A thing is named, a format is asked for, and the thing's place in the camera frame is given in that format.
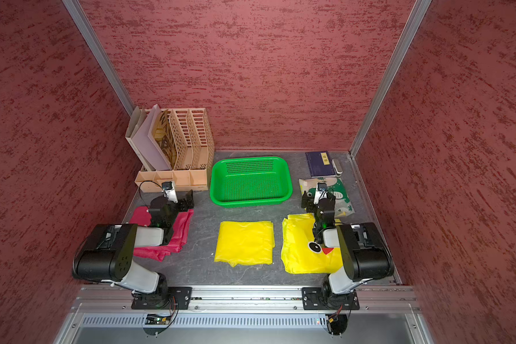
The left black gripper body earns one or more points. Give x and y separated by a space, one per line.
179 203

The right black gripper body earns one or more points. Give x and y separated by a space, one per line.
317 204

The pink raincoat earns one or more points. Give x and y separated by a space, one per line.
179 239

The green dinosaur raincoat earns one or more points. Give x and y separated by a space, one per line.
343 205

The yellow duck raincoat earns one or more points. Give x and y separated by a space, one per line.
296 254

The plain yellow raincoat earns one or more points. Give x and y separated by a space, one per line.
245 243

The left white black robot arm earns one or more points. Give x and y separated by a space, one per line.
106 255

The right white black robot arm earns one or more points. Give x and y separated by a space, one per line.
365 256

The green plastic basket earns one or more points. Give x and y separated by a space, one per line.
256 181

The dark blue book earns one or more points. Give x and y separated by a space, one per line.
320 164

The small grey white device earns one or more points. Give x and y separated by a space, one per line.
337 167

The beige desk file organizer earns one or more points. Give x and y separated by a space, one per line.
195 153

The brown patterned book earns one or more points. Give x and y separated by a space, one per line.
163 135

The lilac folder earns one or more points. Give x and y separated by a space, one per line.
146 144

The beige cardboard folder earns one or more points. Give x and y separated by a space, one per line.
136 120

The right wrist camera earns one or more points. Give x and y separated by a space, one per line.
321 189

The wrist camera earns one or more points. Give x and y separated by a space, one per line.
321 189
169 189

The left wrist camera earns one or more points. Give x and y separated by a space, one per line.
169 189

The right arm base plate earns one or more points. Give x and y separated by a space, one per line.
311 297

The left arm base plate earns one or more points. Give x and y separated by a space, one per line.
171 298

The aluminium front rail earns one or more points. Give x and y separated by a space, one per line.
373 299

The left circuit board with wires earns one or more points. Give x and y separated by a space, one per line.
155 324

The left aluminium corner post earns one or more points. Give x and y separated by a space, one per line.
76 12

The aluminium corner post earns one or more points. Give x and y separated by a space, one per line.
76 12
417 14

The right aluminium corner post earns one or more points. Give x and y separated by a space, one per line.
417 14

